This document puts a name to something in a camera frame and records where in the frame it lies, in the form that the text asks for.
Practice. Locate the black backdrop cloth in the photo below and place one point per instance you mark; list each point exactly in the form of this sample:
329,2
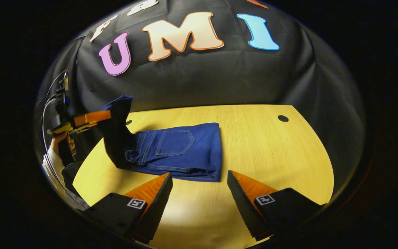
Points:
219,76

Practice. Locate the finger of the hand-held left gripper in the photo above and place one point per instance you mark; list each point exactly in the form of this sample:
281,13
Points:
92,117

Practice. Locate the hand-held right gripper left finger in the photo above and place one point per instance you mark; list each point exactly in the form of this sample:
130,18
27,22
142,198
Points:
154,212

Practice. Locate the blue jeans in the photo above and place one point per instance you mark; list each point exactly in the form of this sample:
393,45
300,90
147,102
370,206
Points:
185,152

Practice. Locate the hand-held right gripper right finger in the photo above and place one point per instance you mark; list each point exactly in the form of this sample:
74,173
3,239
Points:
245,211

